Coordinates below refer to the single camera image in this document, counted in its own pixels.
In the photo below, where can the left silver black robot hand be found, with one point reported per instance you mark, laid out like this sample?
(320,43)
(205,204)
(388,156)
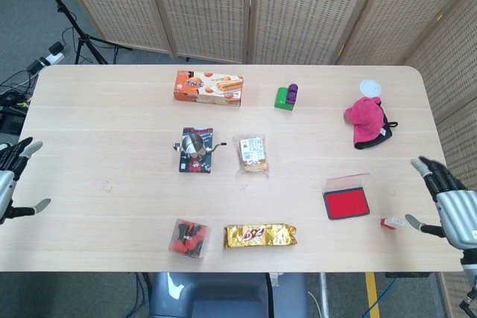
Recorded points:
(5,184)

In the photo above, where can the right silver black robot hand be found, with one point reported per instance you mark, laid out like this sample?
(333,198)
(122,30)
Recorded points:
(460,217)

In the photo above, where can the small red white box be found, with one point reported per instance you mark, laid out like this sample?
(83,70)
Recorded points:
(391,222)

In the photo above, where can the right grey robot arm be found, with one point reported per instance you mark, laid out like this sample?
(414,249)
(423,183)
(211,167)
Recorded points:
(470,277)

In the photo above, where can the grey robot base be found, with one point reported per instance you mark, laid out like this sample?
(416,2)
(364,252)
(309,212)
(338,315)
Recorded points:
(223,295)

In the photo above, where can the red ink pad clear lid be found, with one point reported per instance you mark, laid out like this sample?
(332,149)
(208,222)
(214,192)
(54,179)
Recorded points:
(346,203)

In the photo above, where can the white power strip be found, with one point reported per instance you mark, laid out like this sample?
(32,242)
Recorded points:
(52,58)

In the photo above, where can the pink black cloth mitt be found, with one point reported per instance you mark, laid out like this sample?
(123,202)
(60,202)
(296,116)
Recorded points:
(367,120)

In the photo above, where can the metal table leg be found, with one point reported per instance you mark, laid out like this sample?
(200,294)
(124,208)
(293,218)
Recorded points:
(323,293)

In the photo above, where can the white round lid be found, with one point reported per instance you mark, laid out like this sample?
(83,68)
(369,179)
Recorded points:
(370,87)

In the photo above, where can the black tripod stand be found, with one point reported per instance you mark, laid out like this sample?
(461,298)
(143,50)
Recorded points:
(80,35)

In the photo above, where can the steel gooseneck pitcher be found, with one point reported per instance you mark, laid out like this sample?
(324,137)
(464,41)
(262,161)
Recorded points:
(192,145)

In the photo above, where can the dark patterned flat box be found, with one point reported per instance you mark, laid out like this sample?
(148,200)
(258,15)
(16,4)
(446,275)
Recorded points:
(195,166)

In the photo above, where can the clear box orange black caps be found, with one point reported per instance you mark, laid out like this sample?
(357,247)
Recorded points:
(189,239)

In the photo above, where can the gold foil biscuit packet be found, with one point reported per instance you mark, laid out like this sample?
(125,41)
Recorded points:
(261,236)

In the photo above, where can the purple toy block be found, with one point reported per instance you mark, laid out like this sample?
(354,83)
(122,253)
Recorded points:
(292,92)

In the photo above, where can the green toy block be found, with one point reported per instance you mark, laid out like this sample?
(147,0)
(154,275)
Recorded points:
(280,100)

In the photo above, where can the wrapped sliced cake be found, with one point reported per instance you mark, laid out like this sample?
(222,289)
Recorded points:
(252,154)

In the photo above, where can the orange biscuit roll box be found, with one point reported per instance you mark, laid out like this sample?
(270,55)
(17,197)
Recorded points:
(201,89)

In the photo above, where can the rattan folding screen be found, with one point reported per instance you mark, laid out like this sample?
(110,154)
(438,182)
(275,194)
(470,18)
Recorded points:
(208,5)

